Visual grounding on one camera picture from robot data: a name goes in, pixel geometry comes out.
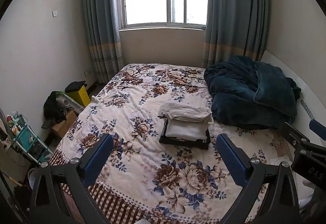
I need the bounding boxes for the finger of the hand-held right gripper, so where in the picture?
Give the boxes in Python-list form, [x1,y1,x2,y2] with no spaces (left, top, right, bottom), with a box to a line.
[309,120,326,141]
[281,122,326,153]

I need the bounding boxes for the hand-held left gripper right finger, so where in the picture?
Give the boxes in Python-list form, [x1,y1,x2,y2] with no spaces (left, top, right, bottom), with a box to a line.
[216,134,300,224]

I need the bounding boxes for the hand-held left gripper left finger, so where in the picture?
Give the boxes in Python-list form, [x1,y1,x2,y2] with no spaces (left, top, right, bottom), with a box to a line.
[29,134,114,224]

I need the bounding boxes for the beige long-sleeve shirt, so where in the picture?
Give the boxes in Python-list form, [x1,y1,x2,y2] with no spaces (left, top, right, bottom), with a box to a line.
[157,100,213,123]

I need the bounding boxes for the white headboard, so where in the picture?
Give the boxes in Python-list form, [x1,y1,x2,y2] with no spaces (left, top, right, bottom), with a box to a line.
[262,49,326,133]

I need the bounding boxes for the dark teal pillow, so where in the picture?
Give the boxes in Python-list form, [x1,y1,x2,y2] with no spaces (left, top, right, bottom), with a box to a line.
[253,62,298,117]

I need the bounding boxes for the cardboard box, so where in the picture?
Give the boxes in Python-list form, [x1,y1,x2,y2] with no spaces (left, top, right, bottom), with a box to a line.
[50,110,78,140]

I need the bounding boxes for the black folded garment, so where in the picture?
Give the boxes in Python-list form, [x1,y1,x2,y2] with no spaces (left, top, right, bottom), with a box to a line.
[159,119,212,150]

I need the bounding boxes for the white folded garment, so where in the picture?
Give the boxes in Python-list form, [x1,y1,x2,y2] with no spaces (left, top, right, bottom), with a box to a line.
[165,119,210,141]

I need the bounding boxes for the yellow box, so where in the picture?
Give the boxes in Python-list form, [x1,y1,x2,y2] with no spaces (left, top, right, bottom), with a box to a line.
[69,85,91,107]

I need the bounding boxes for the white plastic appliance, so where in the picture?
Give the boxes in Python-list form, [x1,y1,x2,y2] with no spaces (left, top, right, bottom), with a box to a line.
[56,94,86,110]

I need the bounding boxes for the black bag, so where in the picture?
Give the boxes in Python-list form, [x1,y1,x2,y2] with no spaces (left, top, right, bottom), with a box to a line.
[43,91,67,124]

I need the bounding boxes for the bed with floral bedspread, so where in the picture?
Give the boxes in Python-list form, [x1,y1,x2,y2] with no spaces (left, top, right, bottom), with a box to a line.
[48,62,293,224]

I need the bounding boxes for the dark teal blanket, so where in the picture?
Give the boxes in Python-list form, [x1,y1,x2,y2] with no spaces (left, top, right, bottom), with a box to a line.
[204,55,302,130]

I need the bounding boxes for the teal storage rack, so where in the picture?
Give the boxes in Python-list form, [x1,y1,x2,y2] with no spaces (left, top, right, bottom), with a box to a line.
[5,112,54,163]

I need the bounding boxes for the black cloth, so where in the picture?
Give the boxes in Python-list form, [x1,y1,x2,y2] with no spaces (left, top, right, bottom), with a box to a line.
[65,81,87,93]

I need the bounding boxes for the blue-grey striped curtain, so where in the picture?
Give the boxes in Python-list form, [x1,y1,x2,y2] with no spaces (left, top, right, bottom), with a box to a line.
[201,0,269,68]
[81,0,125,84]

